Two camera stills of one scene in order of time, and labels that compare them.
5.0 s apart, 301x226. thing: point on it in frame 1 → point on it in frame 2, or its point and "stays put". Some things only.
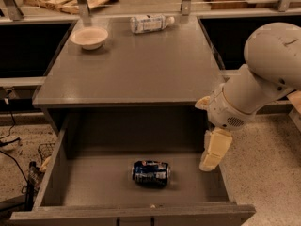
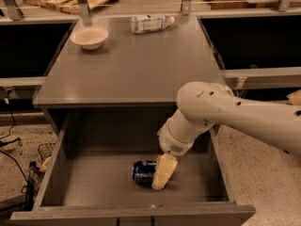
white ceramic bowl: [90, 38] stays put
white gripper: [223, 109] → [171, 142]
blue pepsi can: [150, 173] stays put
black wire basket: [45, 150] stays put
